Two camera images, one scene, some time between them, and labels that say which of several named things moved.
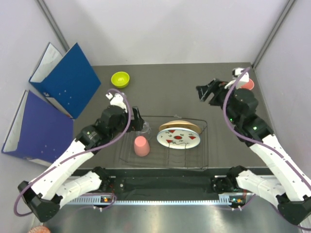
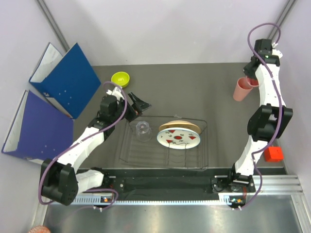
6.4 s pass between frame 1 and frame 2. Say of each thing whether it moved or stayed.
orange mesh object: stayed
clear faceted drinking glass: stayed
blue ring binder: stayed
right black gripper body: moved
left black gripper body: moved
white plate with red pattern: stayed
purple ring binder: stayed
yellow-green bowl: stayed
